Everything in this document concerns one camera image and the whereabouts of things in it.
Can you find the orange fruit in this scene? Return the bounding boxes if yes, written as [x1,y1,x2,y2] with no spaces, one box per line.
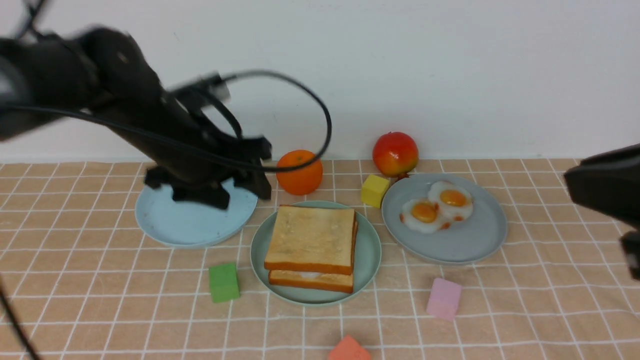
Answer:
[275,149,323,196]

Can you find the toast slice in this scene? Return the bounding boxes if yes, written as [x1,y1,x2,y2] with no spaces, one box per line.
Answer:
[263,205,358,276]
[263,219,359,294]

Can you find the light blue plate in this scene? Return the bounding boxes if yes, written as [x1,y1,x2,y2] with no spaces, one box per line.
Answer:
[134,180,258,249]

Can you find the fried egg on plate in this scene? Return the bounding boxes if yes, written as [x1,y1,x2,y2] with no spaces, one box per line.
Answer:
[427,180,474,222]
[399,198,450,234]

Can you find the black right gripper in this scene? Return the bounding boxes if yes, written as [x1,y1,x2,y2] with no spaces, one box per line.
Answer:
[564,144,640,281]

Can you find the red apple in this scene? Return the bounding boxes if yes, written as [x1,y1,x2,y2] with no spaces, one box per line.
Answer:
[372,131,419,179]

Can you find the pink cube block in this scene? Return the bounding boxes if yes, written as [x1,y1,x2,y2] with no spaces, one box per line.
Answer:
[426,278,463,322]

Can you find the orange-red cube block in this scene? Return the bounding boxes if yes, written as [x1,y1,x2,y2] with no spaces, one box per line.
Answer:
[327,335,371,360]

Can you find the green cube block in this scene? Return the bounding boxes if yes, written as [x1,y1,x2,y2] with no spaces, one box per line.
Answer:
[208,262,241,304]

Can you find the pale green plate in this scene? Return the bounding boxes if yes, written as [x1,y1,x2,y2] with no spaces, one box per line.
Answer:
[250,200,382,306]

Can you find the fried egg right on plate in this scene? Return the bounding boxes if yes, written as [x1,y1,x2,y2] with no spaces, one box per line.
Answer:
[427,180,474,222]

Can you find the black cable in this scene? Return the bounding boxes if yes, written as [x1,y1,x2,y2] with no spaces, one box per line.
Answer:
[0,0,333,174]

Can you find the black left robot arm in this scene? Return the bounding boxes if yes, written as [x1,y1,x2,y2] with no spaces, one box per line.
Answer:
[1,27,272,210]

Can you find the grey plate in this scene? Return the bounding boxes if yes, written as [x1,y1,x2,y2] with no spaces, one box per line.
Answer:
[381,173,508,265]

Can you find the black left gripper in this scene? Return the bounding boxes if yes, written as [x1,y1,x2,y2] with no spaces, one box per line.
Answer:
[144,150,272,210]

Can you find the fried egg left on plate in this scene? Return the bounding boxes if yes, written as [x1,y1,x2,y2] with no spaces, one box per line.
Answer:
[399,198,450,234]

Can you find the yellow cube block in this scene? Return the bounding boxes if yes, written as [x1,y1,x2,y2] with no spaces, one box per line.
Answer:
[359,174,391,208]

